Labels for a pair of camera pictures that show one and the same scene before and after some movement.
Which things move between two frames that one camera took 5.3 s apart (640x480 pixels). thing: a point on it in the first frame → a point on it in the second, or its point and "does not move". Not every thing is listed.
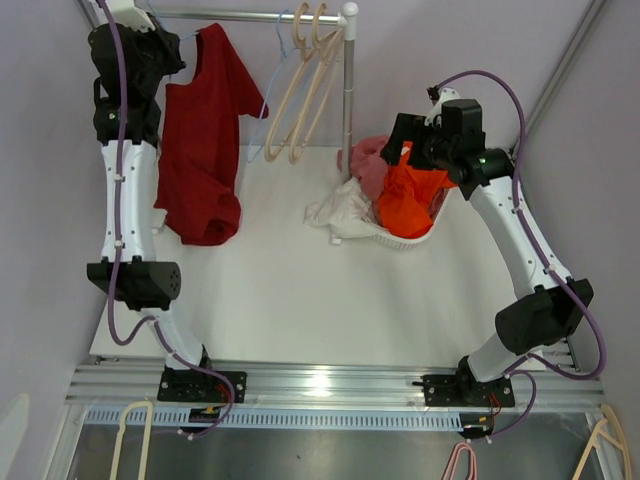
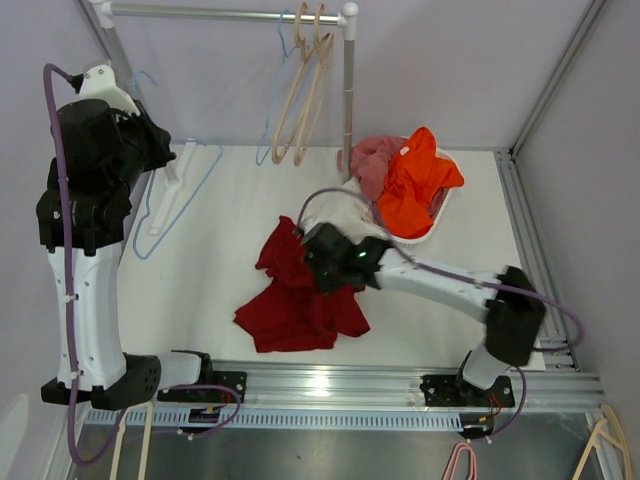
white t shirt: [348, 213] does not move
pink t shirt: [369, 165] does not move
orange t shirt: [406, 202] does not move
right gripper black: [406, 128] → [326, 284]
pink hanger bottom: [451, 465] does not move
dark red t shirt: [198, 179] → [294, 312]
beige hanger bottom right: [621, 444] does not move
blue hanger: [162, 19] → [187, 197]
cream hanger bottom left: [120, 434] does not move
